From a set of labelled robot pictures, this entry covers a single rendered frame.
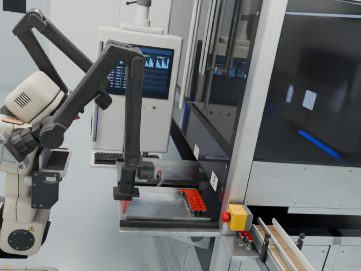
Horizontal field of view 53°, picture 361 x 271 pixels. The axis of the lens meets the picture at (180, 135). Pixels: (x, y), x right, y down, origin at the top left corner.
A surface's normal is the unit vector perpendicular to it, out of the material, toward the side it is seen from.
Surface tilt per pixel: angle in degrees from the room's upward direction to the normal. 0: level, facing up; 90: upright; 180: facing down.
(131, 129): 100
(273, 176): 90
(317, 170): 90
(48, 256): 0
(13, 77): 90
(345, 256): 90
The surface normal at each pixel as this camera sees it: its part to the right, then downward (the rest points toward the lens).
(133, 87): 0.20, 0.54
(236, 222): 0.18, 0.33
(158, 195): 0.15, -0.94
